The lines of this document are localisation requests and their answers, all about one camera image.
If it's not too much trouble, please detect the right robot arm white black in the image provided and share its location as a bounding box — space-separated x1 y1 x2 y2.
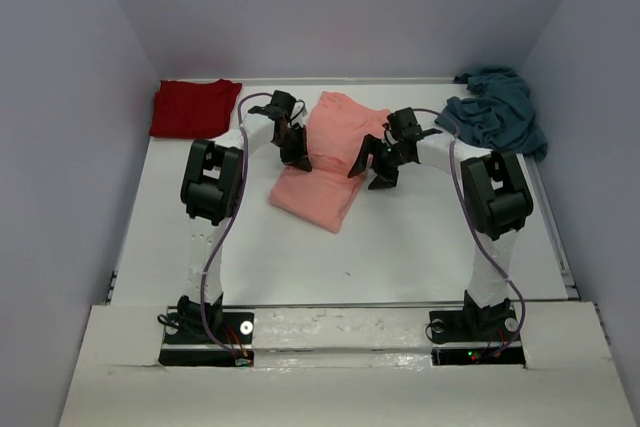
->
348 108 534 349

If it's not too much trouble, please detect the red folded t shirt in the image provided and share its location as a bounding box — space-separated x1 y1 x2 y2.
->
149 79 243 140

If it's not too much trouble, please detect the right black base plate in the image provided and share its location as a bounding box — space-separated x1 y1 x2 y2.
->
425 310 526 367

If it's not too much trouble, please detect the blue crumpled t shirt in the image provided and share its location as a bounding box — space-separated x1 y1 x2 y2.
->
436 67 548 162

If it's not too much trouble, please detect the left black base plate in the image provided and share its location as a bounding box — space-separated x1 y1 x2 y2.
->
156 310 255 368

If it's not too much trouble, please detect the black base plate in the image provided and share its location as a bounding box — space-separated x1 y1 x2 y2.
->
156 310 255 368
425 310 526 367

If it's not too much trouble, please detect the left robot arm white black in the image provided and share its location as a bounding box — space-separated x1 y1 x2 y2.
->
177 90 312 345

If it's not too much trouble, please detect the pink t shirt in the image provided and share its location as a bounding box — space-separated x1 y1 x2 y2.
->
269 92 391 233

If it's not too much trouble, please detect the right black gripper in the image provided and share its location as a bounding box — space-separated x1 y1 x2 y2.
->
349 133 410 190

